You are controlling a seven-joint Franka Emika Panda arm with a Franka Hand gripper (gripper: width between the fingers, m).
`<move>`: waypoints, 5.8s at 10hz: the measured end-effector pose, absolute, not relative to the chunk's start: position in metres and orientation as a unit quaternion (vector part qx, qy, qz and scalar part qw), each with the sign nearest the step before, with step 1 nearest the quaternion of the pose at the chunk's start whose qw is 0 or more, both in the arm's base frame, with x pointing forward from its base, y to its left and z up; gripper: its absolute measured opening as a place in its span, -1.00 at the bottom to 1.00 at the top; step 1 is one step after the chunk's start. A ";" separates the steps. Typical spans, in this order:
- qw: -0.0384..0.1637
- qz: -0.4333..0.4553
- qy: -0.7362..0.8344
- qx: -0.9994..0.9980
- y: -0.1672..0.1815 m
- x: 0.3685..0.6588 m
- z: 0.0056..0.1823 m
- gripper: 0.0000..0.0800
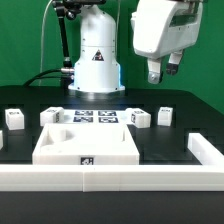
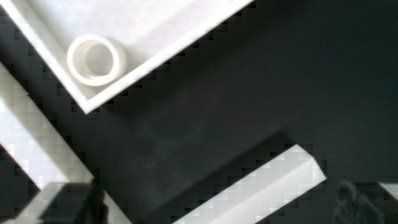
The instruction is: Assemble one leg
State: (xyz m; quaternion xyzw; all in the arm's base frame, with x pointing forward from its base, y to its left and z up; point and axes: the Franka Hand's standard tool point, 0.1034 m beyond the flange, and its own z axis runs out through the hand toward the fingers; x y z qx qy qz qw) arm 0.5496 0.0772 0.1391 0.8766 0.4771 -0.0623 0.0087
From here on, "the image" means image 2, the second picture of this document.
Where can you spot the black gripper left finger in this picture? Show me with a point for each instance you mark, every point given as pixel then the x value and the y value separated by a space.
pixel 67 204

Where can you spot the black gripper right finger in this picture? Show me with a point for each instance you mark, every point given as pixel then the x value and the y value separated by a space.
pixel 367 203

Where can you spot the white square tabletop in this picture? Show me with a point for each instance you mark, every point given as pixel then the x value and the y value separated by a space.
pixel 106 39

